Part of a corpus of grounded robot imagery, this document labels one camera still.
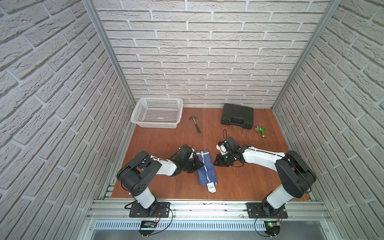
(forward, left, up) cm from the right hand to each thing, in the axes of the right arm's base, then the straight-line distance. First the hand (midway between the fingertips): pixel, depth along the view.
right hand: (217, 163), depth 89 cm
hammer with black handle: (+30, +10, -2) cm, 32 cm away
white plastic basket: (+39, +39, +7) cm, 55 cm away
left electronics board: (-28, +37, 0) cm, 47 cm away
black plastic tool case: (+36, -21, +2) cm, 42 cm away
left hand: (0, +6, +1) cm, 6 cm away
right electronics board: (-33, -23, -2) cm, 40 cm away
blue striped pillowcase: (-7, +7, +1) cm, 10 cm away
